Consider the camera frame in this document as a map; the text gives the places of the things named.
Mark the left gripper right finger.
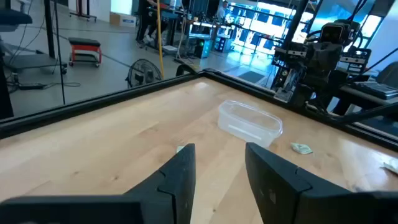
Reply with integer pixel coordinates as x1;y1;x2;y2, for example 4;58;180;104
245;142;352;224

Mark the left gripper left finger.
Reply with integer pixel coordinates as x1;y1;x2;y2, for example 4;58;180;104
124;143;197;224

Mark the black keyboard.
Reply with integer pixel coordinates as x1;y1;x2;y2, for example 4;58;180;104
353;80;398;100

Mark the clear plastic container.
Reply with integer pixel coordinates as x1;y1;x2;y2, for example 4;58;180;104
217;100;284;148

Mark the dark office chair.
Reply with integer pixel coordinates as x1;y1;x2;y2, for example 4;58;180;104
374;60;398;90

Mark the person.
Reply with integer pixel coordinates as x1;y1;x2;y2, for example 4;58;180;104
216;1;229;24
136;0;162;47

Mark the black floor fan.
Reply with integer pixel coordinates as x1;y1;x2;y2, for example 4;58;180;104
125;58;163;89

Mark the black computer tower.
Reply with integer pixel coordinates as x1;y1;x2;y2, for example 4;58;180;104
194;37;212;59

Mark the red rolling stool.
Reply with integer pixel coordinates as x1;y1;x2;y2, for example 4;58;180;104
68;37;103;68

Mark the cardboard box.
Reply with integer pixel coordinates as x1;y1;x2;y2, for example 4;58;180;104
109;11;137;28

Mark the black power strip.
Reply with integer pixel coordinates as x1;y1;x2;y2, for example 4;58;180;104
18;82;47;91

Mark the grey platform cart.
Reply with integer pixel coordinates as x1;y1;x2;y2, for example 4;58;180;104
2;49;68;75

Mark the black upright pole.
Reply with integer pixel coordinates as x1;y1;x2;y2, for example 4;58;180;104
43;0;56;58

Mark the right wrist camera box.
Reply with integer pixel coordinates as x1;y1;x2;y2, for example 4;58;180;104
319;22;346;45

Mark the black aluminium table frame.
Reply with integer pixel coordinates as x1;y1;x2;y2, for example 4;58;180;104
0;0;398;153

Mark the yellow hanging cable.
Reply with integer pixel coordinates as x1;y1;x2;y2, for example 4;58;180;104
155;0;165;80

